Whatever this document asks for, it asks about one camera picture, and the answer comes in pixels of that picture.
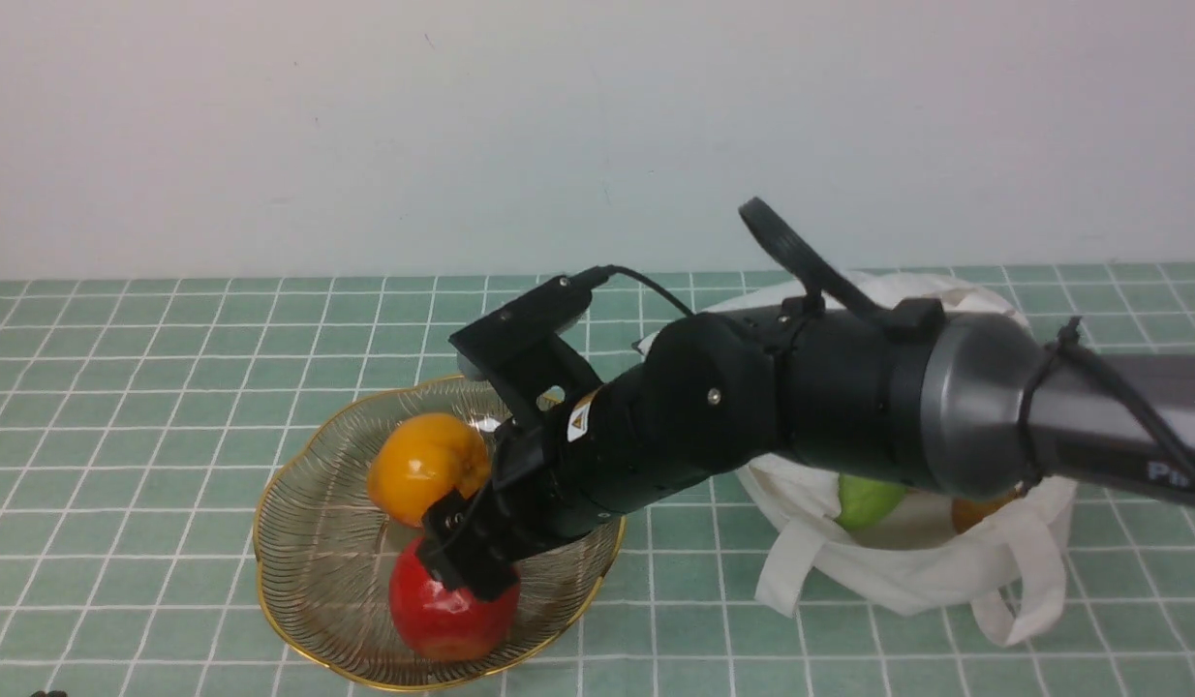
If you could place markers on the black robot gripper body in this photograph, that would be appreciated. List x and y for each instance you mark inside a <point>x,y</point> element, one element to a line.
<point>702,402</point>

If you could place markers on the red apple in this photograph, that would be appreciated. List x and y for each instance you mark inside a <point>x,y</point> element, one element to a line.
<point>443,625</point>

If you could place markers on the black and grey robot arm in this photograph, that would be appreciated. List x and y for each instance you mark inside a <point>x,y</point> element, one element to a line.
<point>959,404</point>

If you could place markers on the green fruit in bag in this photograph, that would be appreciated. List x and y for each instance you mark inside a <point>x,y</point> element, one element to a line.
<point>866,502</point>

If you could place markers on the orange fruit in bag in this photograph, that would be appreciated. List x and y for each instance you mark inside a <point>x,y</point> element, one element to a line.
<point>966,514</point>

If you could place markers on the orange pear fruit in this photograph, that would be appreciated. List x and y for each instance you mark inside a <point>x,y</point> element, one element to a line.
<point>425,458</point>

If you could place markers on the white cloth tote bag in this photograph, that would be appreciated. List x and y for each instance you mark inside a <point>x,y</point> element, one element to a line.
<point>1009,568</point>

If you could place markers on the gold-rimmed glass fruit bowl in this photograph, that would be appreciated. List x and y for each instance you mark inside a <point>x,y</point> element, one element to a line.
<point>325,553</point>

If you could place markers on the green checkered tablecloth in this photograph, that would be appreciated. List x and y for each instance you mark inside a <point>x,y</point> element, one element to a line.
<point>139,421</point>

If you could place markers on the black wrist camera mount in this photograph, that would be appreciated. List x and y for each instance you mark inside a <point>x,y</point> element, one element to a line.
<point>519,348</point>

